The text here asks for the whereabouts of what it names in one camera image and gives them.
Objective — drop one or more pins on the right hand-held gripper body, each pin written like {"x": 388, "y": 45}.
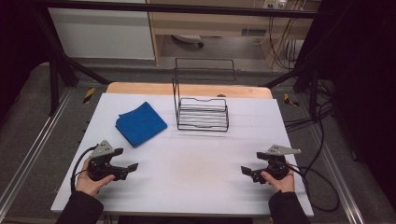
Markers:
{"x": 277, "y": 165}

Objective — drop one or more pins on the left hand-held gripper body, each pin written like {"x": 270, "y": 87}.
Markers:
{"x": 101, "y": 161}

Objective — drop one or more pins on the blue towel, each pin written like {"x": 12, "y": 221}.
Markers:
{"x": 140, "y": 124}

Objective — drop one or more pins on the person's right hand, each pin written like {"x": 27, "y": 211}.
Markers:
{"x": 283, "y": 185}

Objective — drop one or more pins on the person's left hand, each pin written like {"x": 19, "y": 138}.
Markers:
{"x": 87, "y": 185}

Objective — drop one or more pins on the white table cover sheet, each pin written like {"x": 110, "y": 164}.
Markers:
{"x": 193, "y": 165}

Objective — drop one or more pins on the yellow black tape marker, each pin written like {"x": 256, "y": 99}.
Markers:
{"x": 290, "y": 100}
{"x": 89, "y": 95}

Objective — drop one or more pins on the black metal stand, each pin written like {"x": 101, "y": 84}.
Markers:
{"x": 54, "y": 84}
{"x": 306, "y": 74}

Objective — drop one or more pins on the white cabinet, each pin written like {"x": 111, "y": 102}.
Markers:
{"x": 99, "y": 34}

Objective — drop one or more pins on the white chair base with castor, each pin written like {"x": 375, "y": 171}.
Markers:
{"x": 188, "y": 39}

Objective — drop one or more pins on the light wooden desk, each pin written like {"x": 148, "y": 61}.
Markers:
{"x": 214, "y": 25}

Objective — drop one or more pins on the white power strip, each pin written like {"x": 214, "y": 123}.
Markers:
{"x": 274, "y": 3}

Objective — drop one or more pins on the aluminium rail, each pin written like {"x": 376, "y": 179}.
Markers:
{"x": 34, "y": 146}
{"x": 339, "y": 186}

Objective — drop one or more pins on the black frame bar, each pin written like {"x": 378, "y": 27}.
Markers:
{"x": 186, "y": 8}

